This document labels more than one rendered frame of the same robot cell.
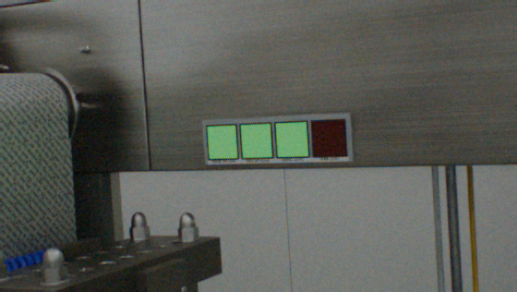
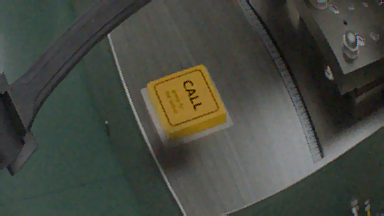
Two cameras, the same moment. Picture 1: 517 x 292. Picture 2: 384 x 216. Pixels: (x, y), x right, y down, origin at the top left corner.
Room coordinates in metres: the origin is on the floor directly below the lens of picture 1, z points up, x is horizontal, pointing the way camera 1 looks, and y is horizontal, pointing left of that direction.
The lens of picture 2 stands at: (0.52, 0.05, 1.99)
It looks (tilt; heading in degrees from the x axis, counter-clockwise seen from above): 61 degrees down; 40
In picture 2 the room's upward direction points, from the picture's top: 1 degrees counter-clockwise
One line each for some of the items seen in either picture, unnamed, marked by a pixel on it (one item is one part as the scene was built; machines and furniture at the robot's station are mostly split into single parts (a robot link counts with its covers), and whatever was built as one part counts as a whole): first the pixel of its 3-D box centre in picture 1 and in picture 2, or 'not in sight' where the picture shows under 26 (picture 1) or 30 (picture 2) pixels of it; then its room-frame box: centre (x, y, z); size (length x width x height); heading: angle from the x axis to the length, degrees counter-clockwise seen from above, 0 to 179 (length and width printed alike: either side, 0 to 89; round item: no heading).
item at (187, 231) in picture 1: (187, 225); not in sight; (1.43, 0.12, 1.05); 0.04 x 0.04 x 0.04
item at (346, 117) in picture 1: (274, 139); not in sight; (1.36, -0.03, 1.18); 0.25 x 0.01 x 0.07; 62
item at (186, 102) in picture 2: not in sight; (186, 102); (0.98, 0.44, 0.91); 0.07 x 0.07 x 0.02; 62
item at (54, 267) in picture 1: (54, 264); (351, 41); (1.15, 0.27, 1.05); 0.04 x 0.04 x 0.04
